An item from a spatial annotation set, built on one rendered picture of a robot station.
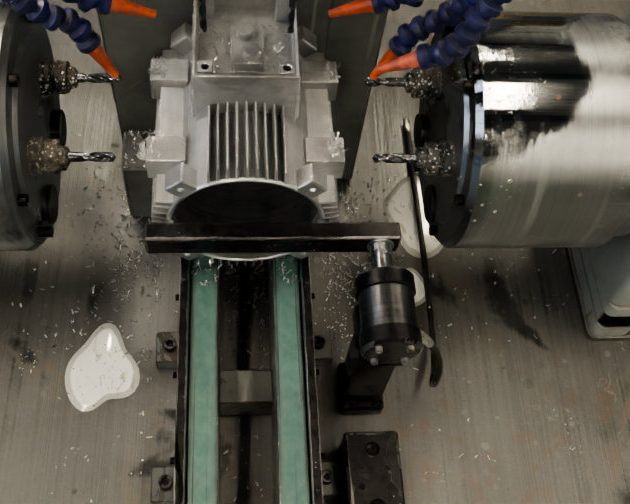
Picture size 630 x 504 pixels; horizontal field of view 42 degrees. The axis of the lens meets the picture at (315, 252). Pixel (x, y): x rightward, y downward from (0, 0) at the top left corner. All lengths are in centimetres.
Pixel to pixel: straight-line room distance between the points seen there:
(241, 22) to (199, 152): 15
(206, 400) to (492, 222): 34
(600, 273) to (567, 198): 24
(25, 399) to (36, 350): 6
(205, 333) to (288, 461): 16
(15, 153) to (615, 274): 67
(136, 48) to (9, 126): 20
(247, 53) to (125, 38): 17
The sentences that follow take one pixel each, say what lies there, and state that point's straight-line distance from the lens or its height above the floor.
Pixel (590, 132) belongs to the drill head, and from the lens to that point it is 82.
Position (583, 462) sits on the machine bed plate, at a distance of 104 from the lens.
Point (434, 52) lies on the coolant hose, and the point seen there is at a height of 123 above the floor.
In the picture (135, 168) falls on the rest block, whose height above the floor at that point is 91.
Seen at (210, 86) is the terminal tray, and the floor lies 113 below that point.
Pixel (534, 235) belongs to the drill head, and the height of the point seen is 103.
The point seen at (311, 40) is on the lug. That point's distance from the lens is 90.
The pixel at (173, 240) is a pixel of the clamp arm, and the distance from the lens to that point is 82.
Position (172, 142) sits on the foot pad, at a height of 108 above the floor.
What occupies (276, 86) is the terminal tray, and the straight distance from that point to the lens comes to 79.
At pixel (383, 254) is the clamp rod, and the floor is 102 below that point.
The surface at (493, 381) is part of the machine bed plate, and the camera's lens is 104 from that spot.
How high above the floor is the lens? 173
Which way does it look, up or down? 60 degrees down
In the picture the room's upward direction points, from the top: 10 degrees clockwise
